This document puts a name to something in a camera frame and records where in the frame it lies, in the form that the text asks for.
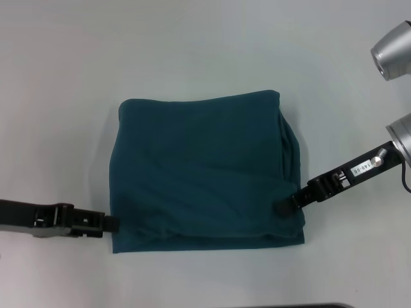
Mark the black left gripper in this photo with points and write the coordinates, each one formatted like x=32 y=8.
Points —
x=32 y=218

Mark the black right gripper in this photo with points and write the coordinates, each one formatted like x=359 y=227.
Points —
x=363 y=171

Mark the teal t-shirt with FREE print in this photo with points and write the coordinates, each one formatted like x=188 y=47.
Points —
x=205 y=170

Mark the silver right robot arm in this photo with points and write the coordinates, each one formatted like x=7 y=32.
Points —
x=401 y=134

